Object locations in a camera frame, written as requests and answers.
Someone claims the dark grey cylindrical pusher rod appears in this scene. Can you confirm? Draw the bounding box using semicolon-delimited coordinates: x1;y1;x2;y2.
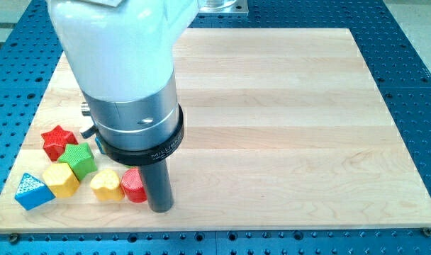
139;159;174;213

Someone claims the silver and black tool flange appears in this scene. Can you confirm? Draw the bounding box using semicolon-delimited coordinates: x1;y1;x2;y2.
84;74;185;166

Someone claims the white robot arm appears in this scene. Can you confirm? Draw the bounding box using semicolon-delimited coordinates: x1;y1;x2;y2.
47;0;203;213

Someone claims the wooden board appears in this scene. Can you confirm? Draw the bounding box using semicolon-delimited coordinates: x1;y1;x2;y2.
0;28;431;234

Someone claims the red cylinder block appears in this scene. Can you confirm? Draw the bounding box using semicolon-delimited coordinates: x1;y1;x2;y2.
121;167;147;203

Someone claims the yellow heart block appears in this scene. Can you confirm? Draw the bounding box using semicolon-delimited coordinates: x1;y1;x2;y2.
90;169;125;201

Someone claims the green star block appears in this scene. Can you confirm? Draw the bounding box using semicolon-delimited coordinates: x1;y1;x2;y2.
58;142;97;181

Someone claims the red star block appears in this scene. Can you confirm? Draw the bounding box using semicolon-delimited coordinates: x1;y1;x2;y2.
41;125;78;162

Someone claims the yellow hexagon block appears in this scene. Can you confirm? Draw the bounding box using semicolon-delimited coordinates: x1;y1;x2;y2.
43;163;80;198

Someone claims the blue triangle block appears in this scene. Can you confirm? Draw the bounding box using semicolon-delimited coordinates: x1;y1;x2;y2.
14;173;55;210

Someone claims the blue perforated table plate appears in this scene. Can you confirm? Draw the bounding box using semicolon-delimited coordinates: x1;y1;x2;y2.
0;1;431;254

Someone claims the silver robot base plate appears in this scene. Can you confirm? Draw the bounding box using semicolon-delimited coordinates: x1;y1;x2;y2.
199;0;249;15

